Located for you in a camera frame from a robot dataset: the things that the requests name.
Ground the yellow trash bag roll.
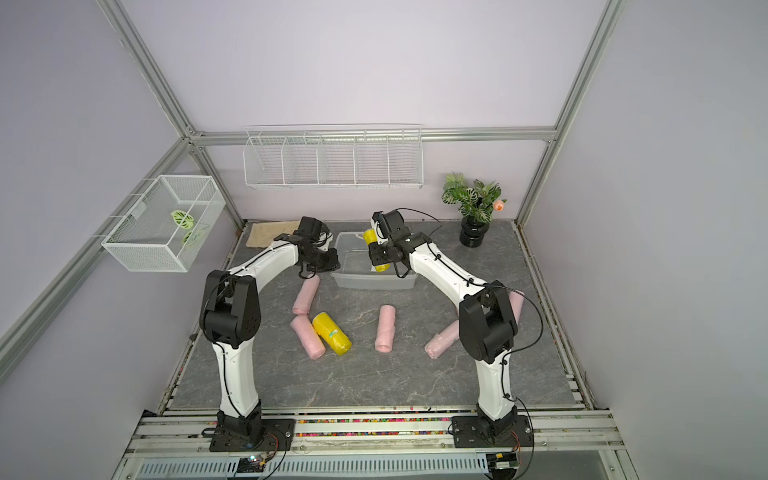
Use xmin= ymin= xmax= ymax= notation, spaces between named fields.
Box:
xmin=312 ymin=312 xmax=352 ymax=356
xmin=363 ymin=229 xmax=391 ymax=273

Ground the clear plastic storage box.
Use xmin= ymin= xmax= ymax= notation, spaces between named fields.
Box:
xmin=331 ymin=230 xmax=421 ymax=292

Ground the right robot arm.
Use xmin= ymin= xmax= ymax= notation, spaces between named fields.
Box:
xmin=368 ymin=210 xmax=544 ymax=448

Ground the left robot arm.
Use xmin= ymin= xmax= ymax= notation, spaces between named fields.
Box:
xmin=199 ymin=216 xmax=340 ymax=446

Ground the pink roll upper left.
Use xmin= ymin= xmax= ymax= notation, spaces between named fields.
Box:
xmin=292 ymin=275 xmax=320 ymax=315

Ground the pink roll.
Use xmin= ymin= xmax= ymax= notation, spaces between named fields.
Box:
xmin=292 ymin=275 xmax=320 ymax=315
xmin=424 ymin=320 xmax=460 ymax=360
xmin=375 ymin=305 xmax=396 ymax=353
xmin=509 ymin=290 xmax=525 ymax=325
xmin=290 ymin=315 xmax=326 ymax=360

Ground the pink roll centre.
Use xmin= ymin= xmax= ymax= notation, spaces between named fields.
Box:
xmin=375 ymin=305 xmax=396 ymax=353

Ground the pink roll lower right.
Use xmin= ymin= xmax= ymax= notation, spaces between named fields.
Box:
xmin=424 ymin=320 xmax=460 ymax=360

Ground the pink roll lower left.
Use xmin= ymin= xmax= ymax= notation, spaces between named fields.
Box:
xmin=290 ymin=315 xmax=326 ymax=360

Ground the pink roll far right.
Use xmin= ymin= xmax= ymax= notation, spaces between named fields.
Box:
xmin=509 ymin=290 xmax=525 ymax=325

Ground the beige cloth glove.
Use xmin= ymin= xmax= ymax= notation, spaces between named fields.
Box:
xmin=246 ymin=220 xmax=300 ymax=248

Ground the potted green plant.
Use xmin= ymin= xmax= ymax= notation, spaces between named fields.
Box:
xmin=442 ymin=173 xmax=507 ymax=248

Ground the green leaf in basket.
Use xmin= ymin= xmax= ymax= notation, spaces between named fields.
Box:
xmin=171 ymin=210 xmax=195 ymax=230

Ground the white mesh basket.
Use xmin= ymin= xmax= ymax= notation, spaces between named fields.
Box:
xmin=101 ymin=175 xmax=225 ymax=273

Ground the white wire wall shelf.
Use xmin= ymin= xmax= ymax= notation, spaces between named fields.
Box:
xmin=243 ymin=124 xmax=425 ymax=190

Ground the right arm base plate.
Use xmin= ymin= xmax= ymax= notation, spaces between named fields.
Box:
xmin=447 ymin=412 xmax=534 ymax=450

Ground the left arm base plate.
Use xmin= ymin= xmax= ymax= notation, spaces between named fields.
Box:
xmin=209 ymin=415 xmax=296 ymax=453

